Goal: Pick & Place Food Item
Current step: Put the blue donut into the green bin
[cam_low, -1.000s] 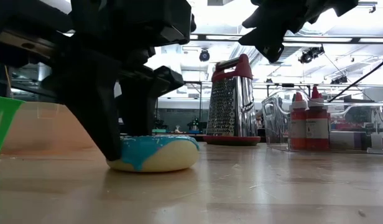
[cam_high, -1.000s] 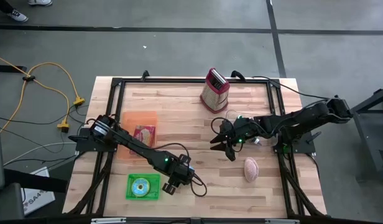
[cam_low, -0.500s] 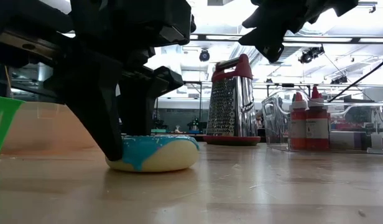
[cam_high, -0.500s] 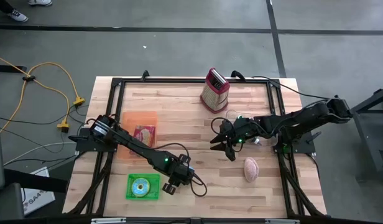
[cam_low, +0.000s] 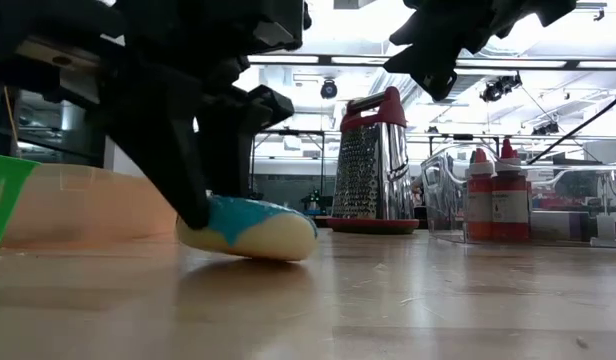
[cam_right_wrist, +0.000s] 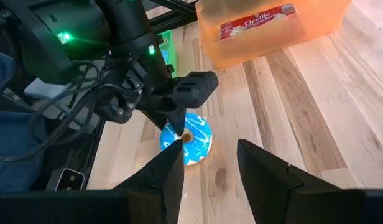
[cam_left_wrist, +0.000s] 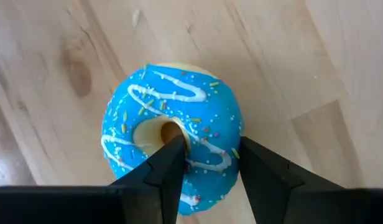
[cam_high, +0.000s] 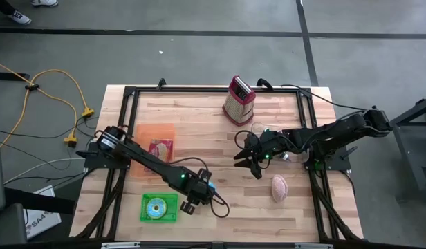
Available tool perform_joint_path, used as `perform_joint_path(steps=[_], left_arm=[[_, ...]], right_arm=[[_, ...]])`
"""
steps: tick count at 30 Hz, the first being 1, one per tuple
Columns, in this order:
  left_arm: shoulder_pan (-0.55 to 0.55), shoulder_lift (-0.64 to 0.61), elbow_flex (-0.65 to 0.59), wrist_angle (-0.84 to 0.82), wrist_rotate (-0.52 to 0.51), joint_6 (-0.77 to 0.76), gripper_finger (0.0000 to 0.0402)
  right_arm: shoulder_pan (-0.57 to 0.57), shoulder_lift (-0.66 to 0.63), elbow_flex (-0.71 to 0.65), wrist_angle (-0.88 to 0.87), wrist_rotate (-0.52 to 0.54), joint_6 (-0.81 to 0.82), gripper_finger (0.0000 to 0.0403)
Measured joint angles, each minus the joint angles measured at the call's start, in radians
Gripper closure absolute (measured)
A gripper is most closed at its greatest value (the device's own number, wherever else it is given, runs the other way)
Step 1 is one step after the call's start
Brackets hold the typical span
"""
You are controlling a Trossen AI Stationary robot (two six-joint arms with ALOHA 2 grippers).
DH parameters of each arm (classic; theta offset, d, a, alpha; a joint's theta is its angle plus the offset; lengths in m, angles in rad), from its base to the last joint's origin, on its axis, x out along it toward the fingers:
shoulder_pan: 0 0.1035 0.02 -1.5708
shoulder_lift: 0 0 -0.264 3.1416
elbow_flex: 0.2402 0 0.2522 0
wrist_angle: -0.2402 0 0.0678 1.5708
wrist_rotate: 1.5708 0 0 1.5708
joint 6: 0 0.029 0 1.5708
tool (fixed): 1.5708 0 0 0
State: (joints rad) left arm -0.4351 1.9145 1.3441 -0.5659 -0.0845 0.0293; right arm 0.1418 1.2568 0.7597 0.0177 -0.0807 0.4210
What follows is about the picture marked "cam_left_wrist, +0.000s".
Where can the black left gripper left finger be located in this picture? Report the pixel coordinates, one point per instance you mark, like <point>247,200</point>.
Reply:
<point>157,186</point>

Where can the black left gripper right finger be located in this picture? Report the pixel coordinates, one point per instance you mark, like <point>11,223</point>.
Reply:
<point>278,193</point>

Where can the blue glazed donut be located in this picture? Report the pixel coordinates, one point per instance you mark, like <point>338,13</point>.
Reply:
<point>210,109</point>

